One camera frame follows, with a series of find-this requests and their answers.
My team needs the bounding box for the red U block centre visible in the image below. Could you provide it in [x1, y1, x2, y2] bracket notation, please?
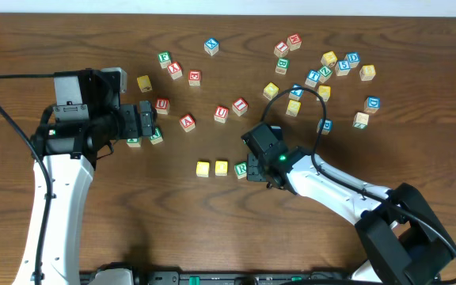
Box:
[214, 106, 229, 124]

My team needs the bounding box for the yellow block near R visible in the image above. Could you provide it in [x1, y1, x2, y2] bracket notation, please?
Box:
[286, 99, 301, 116]

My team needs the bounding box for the blue D block right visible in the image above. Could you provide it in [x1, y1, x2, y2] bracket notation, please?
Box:
[363, 97, 381, 114]

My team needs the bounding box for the blue 5 wooden block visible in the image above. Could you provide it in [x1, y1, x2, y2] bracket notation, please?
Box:
[335, 60, 351, 76]

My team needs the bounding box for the blue T wooden block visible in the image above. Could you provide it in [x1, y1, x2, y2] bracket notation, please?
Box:
[305, 70, 320, 88]

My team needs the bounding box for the yellow block middle right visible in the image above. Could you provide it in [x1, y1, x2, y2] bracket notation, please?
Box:
[317, 85, 331, 102]

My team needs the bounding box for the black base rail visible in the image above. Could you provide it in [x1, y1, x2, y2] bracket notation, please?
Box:
[79, 269, 443, 285]

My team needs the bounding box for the yellow C wooden block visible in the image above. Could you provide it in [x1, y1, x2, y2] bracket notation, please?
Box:
[196, 161, 210, 177]

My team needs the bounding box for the red u block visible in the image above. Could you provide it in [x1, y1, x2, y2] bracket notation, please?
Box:
[155, 98, 170, 115]
[214, 106, 229, 124]

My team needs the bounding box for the red U block left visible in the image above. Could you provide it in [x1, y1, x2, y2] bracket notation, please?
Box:
[155, 98, 170, 115]

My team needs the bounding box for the yellow 8 wooden block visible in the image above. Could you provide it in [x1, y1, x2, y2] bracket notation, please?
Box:
[359, 65, 376, 82]

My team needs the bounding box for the white green wooden block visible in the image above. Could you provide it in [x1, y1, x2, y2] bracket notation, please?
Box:
[352, 112, 370, 129]

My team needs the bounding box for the red A wooden block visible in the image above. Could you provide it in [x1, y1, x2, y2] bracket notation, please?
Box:
[180, 114, 196, 132]

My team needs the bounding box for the green N wooden block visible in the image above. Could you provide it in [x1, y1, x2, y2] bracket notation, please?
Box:
[149, 127, 163, 145]

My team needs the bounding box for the yellow block beside centre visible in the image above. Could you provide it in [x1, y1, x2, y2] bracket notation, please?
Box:
[263, 82, 279, 101]

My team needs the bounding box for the yellow block far top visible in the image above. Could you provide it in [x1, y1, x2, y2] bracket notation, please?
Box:
[321, 51, 338, 67]

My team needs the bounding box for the red I block far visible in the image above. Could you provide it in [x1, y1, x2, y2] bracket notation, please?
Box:
[274, 41, 290, 58]

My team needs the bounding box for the green F wooden block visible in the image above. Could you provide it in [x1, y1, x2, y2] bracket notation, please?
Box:
[158, 51, 172, 69]

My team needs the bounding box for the red I block centre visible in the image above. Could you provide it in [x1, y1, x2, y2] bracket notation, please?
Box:
[232, 97, 249, 116]

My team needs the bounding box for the yellow O wooden block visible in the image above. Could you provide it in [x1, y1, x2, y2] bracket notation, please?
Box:
[215, 161, 228, 177]

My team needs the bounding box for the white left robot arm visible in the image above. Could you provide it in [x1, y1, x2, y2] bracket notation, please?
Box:
[14, 67, 157, 284]

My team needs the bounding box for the blue P wooden block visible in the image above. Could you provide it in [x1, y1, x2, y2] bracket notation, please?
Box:
[317, 119, 333, 135]

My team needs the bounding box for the green R wooden block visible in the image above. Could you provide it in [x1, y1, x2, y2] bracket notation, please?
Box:
[234, 162, 247, 179]

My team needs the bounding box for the green B wooden block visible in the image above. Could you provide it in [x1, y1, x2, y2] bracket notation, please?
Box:
[275, 58, 290, 74]

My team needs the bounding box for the blue X wooden block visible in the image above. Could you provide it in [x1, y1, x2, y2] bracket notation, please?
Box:
[204, 38, 219, 56]

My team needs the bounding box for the red E wooden block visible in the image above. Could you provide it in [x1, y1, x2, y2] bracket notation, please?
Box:
[188, 70, 201, 86]

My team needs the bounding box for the red W wooden block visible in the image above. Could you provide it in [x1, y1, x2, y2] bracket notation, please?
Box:
[287, 33, 302, 51]

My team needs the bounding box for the red i block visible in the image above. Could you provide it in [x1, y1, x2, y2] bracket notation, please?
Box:
[274, 41, 290, 58]
[232, 97, 249, 116]

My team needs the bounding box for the green Z wooden block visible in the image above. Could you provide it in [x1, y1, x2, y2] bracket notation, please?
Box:
[318, 66, 333, 83]

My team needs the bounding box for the blue 2 wooden block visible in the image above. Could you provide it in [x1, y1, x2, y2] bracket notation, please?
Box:
[288, 84, 303, 101]

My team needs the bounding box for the yellow acorn wooden block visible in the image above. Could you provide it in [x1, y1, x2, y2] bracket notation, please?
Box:
[137, 75, 152, 93]

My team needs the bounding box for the blue D block far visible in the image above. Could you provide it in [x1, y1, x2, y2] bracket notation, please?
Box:
[344, 51, 360, 69]

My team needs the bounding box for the blue d block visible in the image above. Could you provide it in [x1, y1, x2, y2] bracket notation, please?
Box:
[363, 97, 381, 114]
[344, 51, 360, 69]

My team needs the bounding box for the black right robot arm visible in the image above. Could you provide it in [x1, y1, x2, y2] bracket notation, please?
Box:
[241, 123, 456, 284]

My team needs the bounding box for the red X wooden block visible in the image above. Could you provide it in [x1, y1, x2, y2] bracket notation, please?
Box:
[167, 62, 183, 80]

